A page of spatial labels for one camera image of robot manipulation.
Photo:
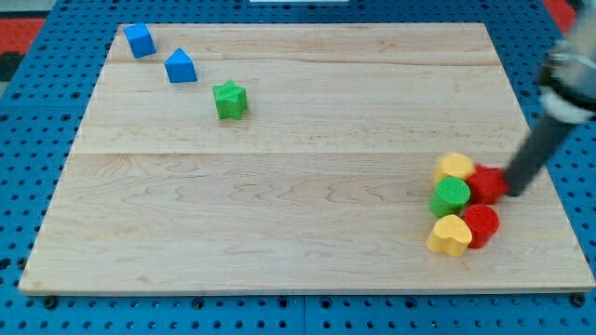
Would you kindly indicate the yellow hexagon block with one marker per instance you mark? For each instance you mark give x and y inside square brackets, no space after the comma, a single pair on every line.
[453,165]

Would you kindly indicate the red star block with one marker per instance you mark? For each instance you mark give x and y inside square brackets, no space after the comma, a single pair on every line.
[487,185]

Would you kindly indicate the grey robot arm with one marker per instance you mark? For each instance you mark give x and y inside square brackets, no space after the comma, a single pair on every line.
[567,78]

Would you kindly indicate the wooden board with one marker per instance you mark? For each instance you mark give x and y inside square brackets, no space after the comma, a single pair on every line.
[321,188]

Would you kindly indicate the green star block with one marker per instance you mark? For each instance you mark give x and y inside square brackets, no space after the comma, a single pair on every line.
[230,100]

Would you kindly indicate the green cylinder block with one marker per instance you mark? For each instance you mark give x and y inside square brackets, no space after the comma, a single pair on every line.
[449,196]

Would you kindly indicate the blue pentagon block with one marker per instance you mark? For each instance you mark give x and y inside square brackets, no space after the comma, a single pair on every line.
[180,67]

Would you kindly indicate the yellow heart block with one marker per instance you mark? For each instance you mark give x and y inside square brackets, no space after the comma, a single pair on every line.
[449,235]

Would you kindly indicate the red cylinder block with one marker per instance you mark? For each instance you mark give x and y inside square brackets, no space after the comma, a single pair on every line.
[483,223]

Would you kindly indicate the blue cube block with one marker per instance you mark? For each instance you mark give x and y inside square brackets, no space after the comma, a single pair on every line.
[140,40]

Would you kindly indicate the black pusher rod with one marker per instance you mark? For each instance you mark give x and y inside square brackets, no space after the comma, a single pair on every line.
[539,146]

